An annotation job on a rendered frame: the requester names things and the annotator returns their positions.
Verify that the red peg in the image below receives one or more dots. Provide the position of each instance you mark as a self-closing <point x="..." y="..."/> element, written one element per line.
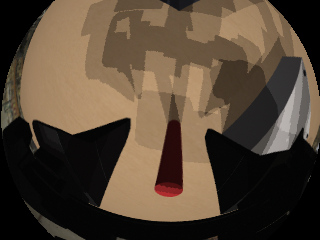
<point x="169" y="179"/>

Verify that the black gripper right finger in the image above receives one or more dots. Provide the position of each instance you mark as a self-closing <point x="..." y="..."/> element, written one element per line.
<point x="237" y="170"/>

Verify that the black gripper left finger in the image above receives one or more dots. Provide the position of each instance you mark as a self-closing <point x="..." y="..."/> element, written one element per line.
<point x="90" y="156"/>

